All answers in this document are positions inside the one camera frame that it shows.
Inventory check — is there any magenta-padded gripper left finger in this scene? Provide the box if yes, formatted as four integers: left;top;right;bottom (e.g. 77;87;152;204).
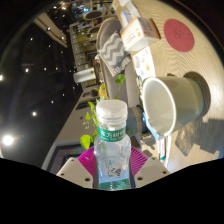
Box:
55;146;99;189

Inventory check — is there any clear water bottle white cap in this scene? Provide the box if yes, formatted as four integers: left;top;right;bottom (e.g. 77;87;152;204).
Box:
93;99;132;191

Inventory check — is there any small white blue box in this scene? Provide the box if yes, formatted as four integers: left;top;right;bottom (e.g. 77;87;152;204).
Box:
118;4;142;28

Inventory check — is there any grey white chevron cushion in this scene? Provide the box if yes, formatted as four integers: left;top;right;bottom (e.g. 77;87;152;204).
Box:
97;31;133;78

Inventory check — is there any pale green ceramic mug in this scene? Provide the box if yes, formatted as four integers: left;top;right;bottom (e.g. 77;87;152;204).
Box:
141;75;205;137

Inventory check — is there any green potted plant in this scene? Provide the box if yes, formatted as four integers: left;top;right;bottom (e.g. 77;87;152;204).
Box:
79;73;148;151

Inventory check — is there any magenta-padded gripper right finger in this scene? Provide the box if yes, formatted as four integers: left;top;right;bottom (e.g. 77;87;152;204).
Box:
129;146;171;189

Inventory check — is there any flat round red coaster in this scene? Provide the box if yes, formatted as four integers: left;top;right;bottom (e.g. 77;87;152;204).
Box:
163;18;196;53

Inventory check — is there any group of ceiling lights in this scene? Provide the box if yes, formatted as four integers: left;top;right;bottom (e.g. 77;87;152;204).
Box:
0;3;68;148

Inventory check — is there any white round pillar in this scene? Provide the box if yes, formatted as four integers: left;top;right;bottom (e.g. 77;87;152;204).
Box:
73;68;98;84

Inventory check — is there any group of dining chairs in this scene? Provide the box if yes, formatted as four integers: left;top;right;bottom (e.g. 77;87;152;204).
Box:
81;8;106;38

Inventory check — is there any colourful printed leaflet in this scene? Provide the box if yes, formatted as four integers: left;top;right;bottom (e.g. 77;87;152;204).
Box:
132;46;157;84

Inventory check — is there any white orange cardboard box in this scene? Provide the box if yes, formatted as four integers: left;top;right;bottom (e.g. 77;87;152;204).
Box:
119;16;162;53

